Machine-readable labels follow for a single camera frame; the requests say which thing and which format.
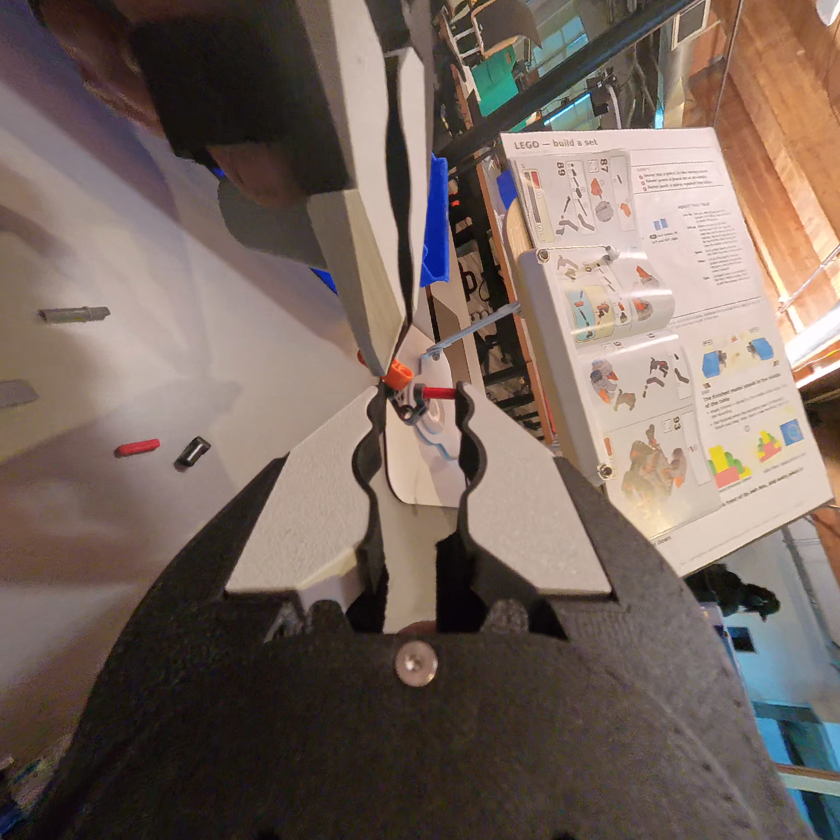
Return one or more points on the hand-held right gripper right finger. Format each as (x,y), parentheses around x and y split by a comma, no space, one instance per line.
(531,525)

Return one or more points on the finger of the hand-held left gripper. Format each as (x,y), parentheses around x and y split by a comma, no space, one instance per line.
(367,275)
(423,164)

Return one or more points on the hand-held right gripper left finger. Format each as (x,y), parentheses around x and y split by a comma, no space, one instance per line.
(308,525)

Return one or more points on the orange connector piece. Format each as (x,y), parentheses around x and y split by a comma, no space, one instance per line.
(399,374)

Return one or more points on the small red axle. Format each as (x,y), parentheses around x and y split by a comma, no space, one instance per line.
(439,394)
(138,447)

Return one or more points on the person's left hand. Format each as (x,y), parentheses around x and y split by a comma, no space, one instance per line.
(85,39)

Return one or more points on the blue plastic bin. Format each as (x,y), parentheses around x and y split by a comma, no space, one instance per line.
(434,223)

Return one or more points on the small blue bin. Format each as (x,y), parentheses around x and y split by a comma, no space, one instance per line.
(506,187)

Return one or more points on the small black bush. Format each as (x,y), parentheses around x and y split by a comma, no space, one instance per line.
(192,453)

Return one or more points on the black shell chair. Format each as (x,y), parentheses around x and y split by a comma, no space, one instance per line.
(505,23)

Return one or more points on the white booklet holder board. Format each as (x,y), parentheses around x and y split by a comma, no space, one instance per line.
(551,341)

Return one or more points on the grey axle pin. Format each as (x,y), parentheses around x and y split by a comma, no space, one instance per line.
(72,315)

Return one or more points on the white instruction sheet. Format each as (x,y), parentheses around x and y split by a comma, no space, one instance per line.
(735,197)

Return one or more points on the grey beam black axle assembly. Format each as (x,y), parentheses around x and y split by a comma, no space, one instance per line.
(16,392)

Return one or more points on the black metal post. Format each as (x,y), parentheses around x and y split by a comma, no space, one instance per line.
(558,79)

